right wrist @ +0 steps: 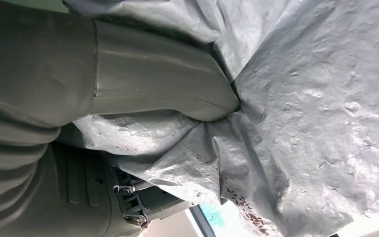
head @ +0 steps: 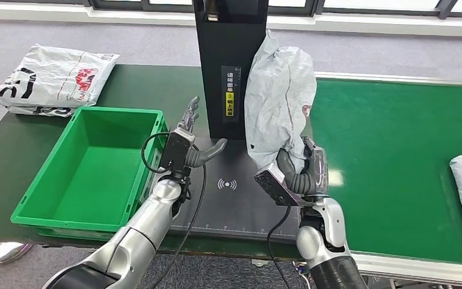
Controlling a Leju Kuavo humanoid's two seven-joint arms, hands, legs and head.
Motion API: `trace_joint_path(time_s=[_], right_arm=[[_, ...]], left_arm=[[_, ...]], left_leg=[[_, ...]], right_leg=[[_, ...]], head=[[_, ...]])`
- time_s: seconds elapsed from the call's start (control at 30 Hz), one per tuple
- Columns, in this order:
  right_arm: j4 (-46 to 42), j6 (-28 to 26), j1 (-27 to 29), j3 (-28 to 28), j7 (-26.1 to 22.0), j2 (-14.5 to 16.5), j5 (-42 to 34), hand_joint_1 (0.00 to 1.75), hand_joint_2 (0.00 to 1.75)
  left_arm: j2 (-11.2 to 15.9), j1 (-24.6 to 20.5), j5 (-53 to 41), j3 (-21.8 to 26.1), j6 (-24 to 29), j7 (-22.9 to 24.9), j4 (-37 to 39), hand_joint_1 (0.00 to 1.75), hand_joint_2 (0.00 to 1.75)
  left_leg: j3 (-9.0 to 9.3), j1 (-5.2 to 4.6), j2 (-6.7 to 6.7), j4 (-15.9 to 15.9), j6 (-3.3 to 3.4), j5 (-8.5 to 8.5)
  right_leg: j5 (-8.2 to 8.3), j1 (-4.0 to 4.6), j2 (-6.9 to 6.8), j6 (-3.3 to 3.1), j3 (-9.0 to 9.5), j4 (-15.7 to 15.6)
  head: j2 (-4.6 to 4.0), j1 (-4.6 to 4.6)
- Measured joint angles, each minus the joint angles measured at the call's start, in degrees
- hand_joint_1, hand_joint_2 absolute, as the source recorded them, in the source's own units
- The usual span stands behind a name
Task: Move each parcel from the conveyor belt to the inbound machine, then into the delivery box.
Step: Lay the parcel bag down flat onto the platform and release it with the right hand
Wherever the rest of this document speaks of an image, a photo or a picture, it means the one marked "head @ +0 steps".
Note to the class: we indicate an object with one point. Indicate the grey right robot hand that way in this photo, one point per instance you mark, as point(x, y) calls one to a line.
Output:
point(316, 171)

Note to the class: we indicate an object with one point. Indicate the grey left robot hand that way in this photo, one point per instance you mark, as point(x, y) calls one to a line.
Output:
point(203, 153)

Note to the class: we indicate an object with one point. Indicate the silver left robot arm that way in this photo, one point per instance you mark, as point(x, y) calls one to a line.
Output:
point(143, 227)

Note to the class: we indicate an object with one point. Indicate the green conveyor belt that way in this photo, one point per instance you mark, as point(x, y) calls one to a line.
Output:
point(390, 139)

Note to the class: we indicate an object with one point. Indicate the black inbound scanning machine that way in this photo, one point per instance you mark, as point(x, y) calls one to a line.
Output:
point(223, 44)

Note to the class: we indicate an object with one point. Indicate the white printed parcel bag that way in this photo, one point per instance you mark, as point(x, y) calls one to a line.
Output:
point(55, 75)
point(35, 111)

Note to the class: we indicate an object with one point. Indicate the black and yellow label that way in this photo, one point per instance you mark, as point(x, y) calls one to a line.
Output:
point(230, 99)

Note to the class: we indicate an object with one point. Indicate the dark green table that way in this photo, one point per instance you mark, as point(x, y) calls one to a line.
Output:
point(147, 87)

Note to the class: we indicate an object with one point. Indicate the green plastic crate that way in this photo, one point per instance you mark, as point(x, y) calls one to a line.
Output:
point(95, 175)

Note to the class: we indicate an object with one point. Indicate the white window sill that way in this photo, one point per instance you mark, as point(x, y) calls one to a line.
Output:
point(35, 12)

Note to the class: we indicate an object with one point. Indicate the chrome round base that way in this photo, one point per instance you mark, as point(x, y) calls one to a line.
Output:
point(0, 251)

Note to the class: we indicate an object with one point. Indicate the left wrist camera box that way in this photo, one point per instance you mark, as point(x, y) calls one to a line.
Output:
point(177, 153)

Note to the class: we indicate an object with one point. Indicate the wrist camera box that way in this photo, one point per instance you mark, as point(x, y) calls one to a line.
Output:
point(275, 185)
point(177, 153)

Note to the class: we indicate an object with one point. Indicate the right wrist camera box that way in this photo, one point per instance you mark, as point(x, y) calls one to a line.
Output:
point(275, 185)

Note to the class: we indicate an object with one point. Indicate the aluminium conveyor frame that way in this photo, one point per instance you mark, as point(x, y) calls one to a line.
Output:
point(414, 271)

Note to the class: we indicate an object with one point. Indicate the dark window frame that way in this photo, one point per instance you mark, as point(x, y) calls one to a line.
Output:
point(135, 4)

